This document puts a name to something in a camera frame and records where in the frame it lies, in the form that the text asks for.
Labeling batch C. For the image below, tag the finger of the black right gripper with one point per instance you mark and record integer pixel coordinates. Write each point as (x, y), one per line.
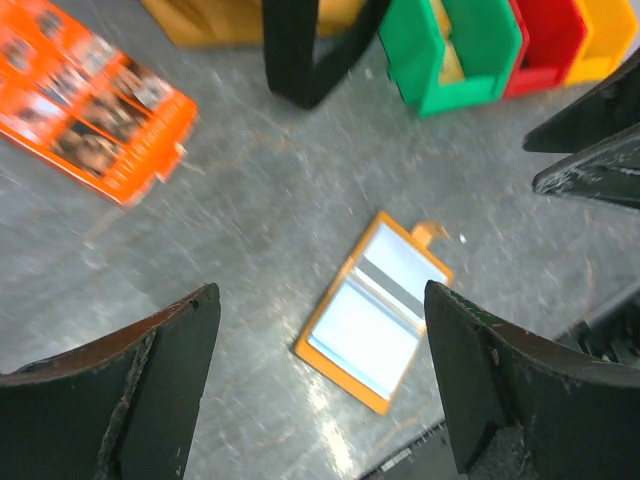
(607, 109)
(607, 171)

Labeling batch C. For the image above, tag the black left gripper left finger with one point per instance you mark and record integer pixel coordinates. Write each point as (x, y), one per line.
(124, 406)

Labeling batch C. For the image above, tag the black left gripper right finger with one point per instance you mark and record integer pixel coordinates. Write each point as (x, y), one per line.
(572, 402)

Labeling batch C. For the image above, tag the mustard leather card holder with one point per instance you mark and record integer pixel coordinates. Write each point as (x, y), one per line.
(366, 330)

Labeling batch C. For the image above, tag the gold VIP card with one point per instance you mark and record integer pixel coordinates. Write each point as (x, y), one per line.
(451, 70)

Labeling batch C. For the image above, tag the yellow plastic bin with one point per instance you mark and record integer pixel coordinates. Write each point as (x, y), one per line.
(612, 26)

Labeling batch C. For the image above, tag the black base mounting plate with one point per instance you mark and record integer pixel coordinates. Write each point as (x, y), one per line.
(425, 455)

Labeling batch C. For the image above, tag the red plastic bin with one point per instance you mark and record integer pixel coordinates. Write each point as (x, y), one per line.
(553, 32)

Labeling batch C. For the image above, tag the green plastic bin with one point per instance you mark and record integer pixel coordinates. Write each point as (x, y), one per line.
(486, 38)

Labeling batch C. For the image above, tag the orange screw assortment box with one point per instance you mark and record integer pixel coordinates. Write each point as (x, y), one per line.
(81, 105)

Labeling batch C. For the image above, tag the tan canvas tote bag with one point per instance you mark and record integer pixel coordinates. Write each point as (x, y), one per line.
(308, 46)

